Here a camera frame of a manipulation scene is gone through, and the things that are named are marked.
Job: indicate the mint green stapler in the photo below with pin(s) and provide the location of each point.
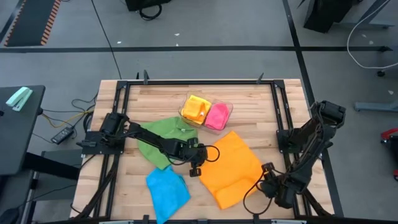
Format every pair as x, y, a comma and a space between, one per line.
18, 99

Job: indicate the black cabinet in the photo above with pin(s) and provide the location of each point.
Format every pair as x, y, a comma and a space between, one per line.
323, 14

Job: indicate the pink microfiber towel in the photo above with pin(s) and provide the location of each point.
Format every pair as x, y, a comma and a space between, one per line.
217, 116

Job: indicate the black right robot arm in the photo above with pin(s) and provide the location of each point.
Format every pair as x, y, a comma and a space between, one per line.
311, 140

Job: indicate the clear plastic bin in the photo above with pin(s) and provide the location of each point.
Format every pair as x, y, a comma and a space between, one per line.
230, 109

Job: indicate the black caster wheel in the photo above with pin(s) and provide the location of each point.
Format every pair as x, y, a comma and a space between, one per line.
380, 73

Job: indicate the red and black cart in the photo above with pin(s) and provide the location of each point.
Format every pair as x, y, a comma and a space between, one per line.
388, 133

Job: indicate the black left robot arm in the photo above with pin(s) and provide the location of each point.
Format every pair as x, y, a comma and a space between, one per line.
155, 140

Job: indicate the yellow microfiber towel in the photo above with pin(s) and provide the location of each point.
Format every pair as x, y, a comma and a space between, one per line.
199, 101

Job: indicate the black desk base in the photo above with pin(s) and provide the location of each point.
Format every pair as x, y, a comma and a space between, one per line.
53, 166

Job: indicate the black power adapter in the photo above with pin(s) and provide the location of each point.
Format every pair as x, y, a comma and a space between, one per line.
62, 135

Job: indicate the black equipment box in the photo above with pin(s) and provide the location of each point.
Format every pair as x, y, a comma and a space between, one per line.
140, 3

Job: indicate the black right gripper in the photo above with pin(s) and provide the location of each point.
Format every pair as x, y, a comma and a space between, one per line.
270, 186

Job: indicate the black aluminium table frame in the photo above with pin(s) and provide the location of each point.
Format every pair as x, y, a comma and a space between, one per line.
171, 82

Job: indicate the blue microfiber towel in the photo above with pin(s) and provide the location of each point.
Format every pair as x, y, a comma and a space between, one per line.
168, 196

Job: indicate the grey metal desk foot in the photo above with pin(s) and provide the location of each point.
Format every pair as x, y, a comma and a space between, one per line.
373, 24
373, 106

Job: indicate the green microfiber towel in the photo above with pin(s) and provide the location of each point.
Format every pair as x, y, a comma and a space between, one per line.
168, 127

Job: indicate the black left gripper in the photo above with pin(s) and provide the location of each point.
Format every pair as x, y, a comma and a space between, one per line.
197, 155

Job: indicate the black side table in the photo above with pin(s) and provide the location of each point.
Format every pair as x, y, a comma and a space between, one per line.
15, 140

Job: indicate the black orange-edged floor mat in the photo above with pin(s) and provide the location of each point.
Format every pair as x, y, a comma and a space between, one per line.
31, 21

